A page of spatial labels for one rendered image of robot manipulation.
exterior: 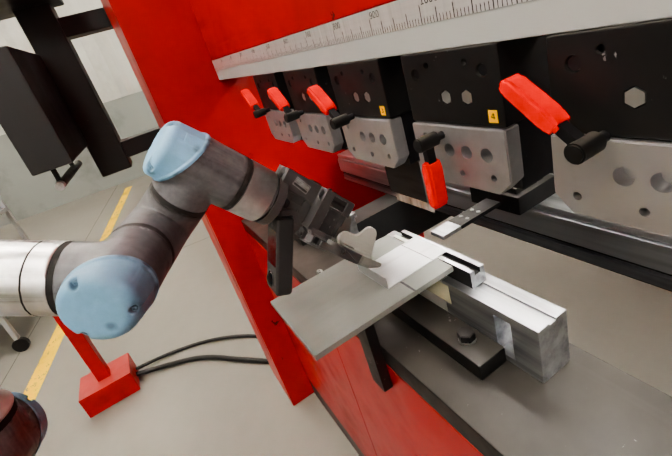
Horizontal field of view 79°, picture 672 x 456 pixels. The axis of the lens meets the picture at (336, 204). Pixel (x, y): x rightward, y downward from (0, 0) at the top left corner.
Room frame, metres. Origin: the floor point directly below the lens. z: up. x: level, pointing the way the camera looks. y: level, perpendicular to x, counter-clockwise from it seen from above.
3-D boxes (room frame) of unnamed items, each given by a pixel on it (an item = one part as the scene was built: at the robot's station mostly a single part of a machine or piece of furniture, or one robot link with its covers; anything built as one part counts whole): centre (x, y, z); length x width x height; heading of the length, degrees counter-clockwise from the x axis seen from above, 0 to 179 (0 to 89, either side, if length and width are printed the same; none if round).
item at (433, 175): (0.48, -0.13, 1.20); 0.04 x 0.02 x 0.10; 113
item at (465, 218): (0.71, -0.28, 1.01); 0.26 x 0.12 x 0.05; 113
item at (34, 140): (1.53, 0.88, 1.42); 0.45 x 0.12 x 0.36; 18
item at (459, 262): (0.62, -0.14, 0.99); 0.20 x 0.03 x 0.03; 23
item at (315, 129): (0.85, -0.04, 1.26); 0.15 x 0.09 x 0.17; 23
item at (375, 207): (1.21, -0.30, 0.81); 0.64 x 0.08 x 0.14; 113
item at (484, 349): (0.58, -0.09, 0.89); 0.30 x 0.05 x 0.03; 23
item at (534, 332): (0.59, -0.15, 0.92); 0.39 x 0.06 x 0.10; 23
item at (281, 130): (1.03, 0.04, 1.26); 0.15 x 0.09 x 0.17; 23
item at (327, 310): (0.59, 0.01, 1.00); 0.26 x 0.18 x 0.01; 113
